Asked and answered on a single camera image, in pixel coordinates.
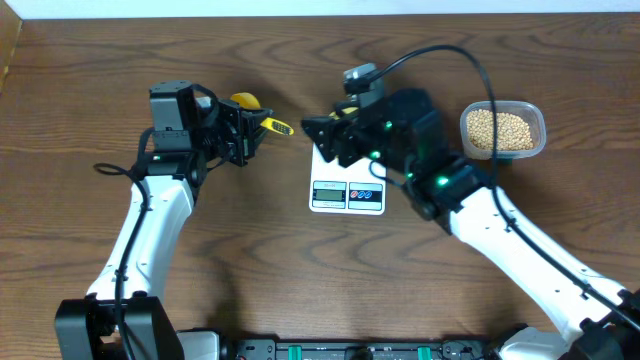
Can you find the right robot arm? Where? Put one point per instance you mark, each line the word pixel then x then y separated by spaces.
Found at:
pixel 595 317

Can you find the yellow plastic scoop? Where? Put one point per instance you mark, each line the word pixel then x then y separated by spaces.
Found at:
pixel 280 127

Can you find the clear plastic container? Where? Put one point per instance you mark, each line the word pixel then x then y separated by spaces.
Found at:
pixel 529 112

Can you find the green tape label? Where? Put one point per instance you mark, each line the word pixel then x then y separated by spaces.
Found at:
pixel 504 161

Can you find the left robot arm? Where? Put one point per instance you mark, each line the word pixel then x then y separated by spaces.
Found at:
pixel 122 314

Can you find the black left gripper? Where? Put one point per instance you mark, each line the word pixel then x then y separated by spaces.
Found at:
pixel 243 127

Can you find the yellow plastic bowl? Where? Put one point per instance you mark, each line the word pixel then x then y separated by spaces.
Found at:
pixel 342 112

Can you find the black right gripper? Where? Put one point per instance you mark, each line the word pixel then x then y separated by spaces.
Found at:
pixel 335 131

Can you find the soybeans pile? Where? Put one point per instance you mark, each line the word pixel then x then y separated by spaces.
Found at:
pixel 514 134

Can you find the white digital kitchen scale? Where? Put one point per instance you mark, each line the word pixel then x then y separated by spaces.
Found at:
pixel 358 189

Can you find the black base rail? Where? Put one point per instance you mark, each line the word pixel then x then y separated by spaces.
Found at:
pixel 360 350

